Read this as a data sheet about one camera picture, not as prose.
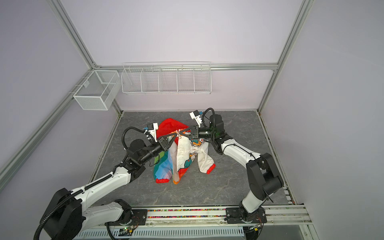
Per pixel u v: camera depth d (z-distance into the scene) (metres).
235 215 0.74
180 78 1.02
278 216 0.75
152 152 0.65
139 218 0.73
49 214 0.37
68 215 0.40
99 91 0.95
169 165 0.80
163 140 0.67
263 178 0.45
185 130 0.74
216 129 0.65
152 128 0.68
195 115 0.73
